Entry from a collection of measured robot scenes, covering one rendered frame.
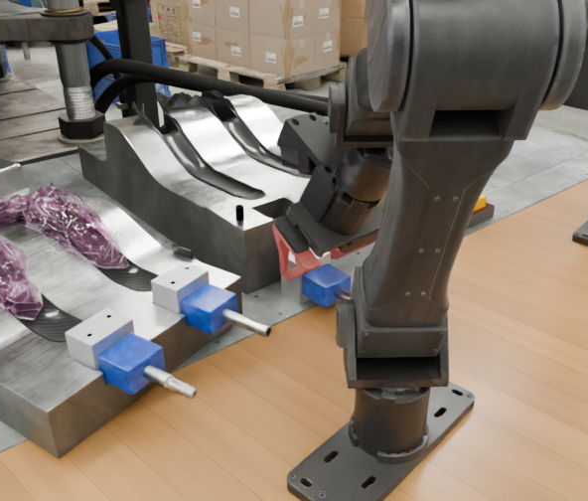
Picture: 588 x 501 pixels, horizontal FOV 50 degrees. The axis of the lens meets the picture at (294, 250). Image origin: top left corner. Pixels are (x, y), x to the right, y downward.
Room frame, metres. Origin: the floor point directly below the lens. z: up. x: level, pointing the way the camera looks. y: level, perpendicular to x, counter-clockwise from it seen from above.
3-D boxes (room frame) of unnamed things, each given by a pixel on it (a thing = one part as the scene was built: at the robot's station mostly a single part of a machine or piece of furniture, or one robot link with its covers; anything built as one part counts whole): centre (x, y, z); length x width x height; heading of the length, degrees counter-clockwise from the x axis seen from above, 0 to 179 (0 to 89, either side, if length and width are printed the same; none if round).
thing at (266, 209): (0.71, 0.02, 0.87); 0.05 x 0.05 x 0.04; 39
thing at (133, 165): (0.93, 0.12, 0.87); 0.50 x 0.26 x 0.14; 39
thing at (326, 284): (0.62, -0.05, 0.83); 0.13 x 0.05 x 0.05; 40
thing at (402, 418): (0.41, -0.08, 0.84); 0.20 x 0.07 x 0.08; 137
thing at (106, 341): (0.45, 0.14, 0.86); 0.13 x 0.05 x 0.05; 56
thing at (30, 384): (0.64, 0.34, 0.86); 0.50 x 0.26 x 0.11; 56
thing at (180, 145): (0.91, 0.11, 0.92); 0.35 x 0.16 x 0.09; 39
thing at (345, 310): (0.42, -0.08, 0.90); 0.09 x 0.06 x 0.06; 92
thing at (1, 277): (0.64, 0.33, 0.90); 0.26 x 0.18 x 0.08; 56
